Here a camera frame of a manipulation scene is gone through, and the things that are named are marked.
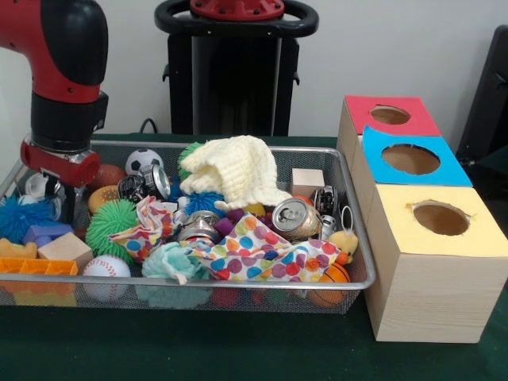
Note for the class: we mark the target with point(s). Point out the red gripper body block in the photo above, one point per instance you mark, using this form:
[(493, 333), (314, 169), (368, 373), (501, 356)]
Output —
[(67, 167)]

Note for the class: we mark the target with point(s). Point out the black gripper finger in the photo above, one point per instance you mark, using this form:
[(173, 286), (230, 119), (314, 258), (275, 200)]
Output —
[(68, 205), (50, 186)]

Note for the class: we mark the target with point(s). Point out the clear plastic bottle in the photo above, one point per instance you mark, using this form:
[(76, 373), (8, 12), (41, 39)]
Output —
[(33, 189)]

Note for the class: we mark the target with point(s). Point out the blue spiky ball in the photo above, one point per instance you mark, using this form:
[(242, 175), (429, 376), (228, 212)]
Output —
[(16, 218)]

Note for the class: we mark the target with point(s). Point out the white knitted cloth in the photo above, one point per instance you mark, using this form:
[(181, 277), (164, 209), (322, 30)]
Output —
[(234, 178)]

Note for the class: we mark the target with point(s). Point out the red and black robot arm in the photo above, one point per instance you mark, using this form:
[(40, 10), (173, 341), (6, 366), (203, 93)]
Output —
[(63, 48)]

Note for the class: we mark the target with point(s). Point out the wooden box with three holes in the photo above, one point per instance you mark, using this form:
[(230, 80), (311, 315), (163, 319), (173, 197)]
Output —
[(429, 278)]

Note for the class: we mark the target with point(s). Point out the small brown football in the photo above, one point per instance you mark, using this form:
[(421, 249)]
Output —
[(109, 176)]

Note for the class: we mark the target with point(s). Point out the plain wooden cube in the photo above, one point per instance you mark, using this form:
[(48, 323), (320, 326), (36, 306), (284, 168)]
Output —
[(65, 250)]

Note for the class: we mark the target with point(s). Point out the green spiky ball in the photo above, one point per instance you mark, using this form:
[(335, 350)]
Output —
[(119, 230)]

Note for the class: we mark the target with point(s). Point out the orange toy building block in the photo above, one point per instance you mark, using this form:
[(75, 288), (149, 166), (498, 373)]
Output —
[(36, 266)]

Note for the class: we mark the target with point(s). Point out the small white baseball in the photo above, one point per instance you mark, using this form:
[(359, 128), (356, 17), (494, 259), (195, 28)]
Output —
[(105, 270)]

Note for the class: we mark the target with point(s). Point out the small soccer ball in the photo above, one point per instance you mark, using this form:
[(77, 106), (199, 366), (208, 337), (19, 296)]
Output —
[(144, 161)]

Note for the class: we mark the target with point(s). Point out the polka dot cloth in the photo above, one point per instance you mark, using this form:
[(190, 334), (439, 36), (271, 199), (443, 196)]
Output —
[(262, 254)]

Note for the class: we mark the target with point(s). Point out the crushed silver can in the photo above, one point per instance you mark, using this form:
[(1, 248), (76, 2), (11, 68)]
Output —
[(295, 218)]

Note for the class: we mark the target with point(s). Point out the green cloth side table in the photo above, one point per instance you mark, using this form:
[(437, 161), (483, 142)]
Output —
[(496, 163)]

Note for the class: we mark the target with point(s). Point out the black upright panel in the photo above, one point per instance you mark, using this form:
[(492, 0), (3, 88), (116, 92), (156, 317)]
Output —
[(492, 103)]

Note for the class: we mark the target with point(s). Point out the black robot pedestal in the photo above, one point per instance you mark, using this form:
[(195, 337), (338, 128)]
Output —
[(230, 79)]

